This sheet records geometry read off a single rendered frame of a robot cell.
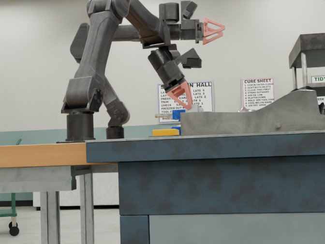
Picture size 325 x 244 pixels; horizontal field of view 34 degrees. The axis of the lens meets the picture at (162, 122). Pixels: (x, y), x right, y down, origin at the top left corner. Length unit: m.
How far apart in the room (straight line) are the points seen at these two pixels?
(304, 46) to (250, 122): 4.64
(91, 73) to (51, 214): 0.48
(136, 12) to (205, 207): 0.75
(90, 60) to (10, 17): 8.60
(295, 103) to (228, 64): 7.39
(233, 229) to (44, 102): 8.58
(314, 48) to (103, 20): 4.88
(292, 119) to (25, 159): 0.78
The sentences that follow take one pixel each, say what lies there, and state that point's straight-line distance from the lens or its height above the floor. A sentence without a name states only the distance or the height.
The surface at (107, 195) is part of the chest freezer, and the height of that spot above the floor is 0.21.
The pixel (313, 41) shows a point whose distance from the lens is 6.11.
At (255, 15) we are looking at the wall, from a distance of 9.02.
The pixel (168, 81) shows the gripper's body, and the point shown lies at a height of 0.99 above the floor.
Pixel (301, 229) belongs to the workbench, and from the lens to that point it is 0.88.
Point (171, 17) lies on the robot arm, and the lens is 1.86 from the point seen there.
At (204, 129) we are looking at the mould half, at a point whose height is 0.84.
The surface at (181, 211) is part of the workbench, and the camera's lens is 0.88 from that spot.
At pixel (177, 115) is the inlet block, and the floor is 0.89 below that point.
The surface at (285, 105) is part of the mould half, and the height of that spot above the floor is 0.90.
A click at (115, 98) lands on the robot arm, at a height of 0.97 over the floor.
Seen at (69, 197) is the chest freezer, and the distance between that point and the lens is 8.30.
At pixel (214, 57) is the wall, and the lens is 8.88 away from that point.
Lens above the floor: 0.77
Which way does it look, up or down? 4 degrees up
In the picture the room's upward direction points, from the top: 2 degrees counter-clockwise
